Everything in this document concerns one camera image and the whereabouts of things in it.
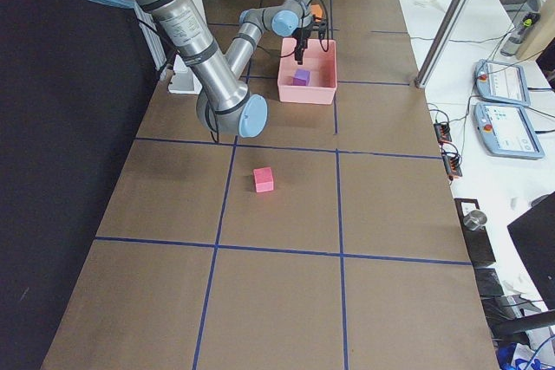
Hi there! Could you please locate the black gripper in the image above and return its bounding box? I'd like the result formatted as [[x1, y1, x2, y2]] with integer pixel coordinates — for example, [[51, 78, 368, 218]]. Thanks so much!
[[292, 26, 310, 65]]

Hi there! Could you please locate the purple foam block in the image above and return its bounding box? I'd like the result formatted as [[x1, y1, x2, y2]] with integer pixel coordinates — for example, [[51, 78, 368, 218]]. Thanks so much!
[[292, 68, 310, 87]]

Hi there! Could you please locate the pink foam block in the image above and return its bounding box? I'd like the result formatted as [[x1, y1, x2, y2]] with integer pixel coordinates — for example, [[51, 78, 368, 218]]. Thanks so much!
[[253, 167, 274, 193]]

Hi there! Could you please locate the orange foam block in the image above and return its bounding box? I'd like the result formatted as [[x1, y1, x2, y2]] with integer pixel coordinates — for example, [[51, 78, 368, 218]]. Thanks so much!
[[310, 4, 324, 19]]

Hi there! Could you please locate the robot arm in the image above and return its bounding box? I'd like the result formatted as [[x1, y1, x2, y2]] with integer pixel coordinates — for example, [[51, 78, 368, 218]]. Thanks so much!
[[89, 0, 268, 138], [225, 0, 314, 77]]

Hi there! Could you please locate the pink plastic bin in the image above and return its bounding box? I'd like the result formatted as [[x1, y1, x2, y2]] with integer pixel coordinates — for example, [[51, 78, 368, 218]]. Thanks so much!
[[277, 38, 337, 105]]

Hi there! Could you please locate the upper orange connector box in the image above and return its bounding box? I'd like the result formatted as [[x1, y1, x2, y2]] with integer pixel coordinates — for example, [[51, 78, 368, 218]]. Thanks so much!
[[434, 121, 452, 144]]

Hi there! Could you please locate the orange connector box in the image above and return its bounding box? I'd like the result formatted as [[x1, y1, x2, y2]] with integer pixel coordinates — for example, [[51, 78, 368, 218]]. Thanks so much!
[[434, 121, 452, 144], [441, 151, 462, 180]]

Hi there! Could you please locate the lower orange connector box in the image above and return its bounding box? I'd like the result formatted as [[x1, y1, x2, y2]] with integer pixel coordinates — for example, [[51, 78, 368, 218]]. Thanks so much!
[[441, 151, 462, 180]]

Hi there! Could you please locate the upper teach pendant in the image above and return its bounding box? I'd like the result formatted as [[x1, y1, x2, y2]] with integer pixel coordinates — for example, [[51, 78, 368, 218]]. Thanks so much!
[[474, 60, 531, 107]]

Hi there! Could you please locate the teach pendant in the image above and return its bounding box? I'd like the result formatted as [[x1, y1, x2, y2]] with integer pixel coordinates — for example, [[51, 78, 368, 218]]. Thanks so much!
[[474, 60, 531, 107], [473, 102, 545, 160]]

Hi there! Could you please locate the lower teach pendant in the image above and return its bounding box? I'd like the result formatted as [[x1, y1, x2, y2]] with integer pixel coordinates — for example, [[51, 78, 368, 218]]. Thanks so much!
[[473, 102, 545, 160]]

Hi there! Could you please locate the black box under cylinder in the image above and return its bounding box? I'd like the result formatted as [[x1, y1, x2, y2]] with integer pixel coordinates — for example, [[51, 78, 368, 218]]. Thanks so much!
[[454, 198, 496, 268]]

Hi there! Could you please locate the metal cylinder weight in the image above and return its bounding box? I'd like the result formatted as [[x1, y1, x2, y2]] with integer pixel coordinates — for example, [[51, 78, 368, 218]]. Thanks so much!
[[462, 210, 487, 231]]

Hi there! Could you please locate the black monitor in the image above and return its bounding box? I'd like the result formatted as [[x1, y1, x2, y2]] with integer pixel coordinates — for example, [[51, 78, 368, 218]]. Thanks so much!
[[507, 199, 555, 309]]

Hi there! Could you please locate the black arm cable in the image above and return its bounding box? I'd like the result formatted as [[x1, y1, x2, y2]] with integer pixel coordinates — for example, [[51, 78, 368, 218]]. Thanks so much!
[[310, 0, 331, 53]]

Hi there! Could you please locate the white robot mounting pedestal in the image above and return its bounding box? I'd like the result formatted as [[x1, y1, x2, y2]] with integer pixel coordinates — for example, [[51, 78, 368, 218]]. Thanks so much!
[[168, 0, 206, 95]]

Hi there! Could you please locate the aluminium frame post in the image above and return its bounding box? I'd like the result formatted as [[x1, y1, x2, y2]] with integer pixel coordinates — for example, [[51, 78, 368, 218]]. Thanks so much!
[[415, 0, 469, 88]]

